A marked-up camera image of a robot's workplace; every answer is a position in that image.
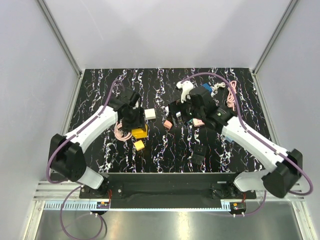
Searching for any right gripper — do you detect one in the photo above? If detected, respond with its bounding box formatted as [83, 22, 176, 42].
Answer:
[166, 96, 205, 127]

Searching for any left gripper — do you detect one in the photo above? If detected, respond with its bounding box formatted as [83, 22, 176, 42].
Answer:
[122, 106, 146, 134]

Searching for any yellow cube socket adapter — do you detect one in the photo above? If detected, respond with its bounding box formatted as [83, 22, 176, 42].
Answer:
[131, 124, 148, 139]

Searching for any black cube socket adapter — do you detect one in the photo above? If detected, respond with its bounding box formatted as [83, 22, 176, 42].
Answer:
[191, 144, 207, 165]

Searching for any white multicolour power strip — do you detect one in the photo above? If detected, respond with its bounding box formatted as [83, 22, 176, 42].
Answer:
[165, 99, 181, 118]

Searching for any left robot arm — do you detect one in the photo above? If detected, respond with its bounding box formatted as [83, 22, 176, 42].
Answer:
[47, 89, 146, 198]

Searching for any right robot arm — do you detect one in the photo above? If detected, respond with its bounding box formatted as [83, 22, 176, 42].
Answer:
[168, 82, 303, 199]

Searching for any white plug adapter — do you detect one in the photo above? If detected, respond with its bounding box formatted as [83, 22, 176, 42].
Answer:
[144, 108, 156, 120]

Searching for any small yellow plug adapter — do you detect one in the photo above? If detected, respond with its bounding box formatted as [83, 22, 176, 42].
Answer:
[133, 140, 145, 151]

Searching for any pink plug adapter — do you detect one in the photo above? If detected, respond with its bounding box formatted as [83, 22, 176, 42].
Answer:
[163, 120, 173, 130]

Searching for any light blue plug adapter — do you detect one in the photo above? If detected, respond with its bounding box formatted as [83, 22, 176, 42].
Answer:
[225, 137, 234, 144]

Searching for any pink power strip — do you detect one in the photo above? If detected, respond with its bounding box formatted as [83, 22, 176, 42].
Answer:
[192, 118, 205, 127]

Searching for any blue cube socket adapter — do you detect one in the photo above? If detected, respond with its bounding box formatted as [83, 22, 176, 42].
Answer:
[202, 83, 213, 97]

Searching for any coiled pink socket cable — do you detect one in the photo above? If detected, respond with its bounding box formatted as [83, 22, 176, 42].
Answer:
[113, 121, 134, 141]

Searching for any white power strip cable plug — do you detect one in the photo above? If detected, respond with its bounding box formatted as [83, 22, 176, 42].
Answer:
[210, 82, 226, 95]

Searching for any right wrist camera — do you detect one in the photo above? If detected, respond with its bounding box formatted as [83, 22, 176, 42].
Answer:
[176, 80, 194, 103]

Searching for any pink power strip cable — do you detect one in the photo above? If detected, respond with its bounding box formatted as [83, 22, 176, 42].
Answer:
[225, 80, 238, 112]

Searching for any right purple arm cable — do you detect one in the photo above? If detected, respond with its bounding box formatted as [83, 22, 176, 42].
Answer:
[181, 72, 314, 217]

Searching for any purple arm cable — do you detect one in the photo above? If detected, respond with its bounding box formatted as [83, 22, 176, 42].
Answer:
[181, 72, 314, 217]
[46, 79, 126, 238]

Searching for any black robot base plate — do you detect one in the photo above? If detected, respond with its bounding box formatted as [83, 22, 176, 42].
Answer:
[79, 173, 257, 211]

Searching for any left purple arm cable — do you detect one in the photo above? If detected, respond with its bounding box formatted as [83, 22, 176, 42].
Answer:
[46, 79, 126, 238]

